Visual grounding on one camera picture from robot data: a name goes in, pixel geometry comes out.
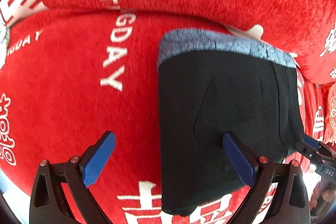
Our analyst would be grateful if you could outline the black pants with blue waistband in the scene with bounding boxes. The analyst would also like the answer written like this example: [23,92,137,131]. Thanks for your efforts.
[158,29,304,216]

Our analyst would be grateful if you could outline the person's right hand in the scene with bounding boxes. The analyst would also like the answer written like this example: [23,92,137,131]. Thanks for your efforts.
[309,182,335,222]

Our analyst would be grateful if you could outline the red embroidered pillow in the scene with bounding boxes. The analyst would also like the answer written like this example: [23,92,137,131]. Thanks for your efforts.
[322,83,336,144]

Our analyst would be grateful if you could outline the white patterned cloth pile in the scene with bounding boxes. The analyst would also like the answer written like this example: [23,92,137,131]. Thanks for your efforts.
[0,19,10,69]

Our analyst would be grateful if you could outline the red blanket with white characters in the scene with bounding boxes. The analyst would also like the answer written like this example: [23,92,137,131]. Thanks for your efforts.
[0,3,336,224]

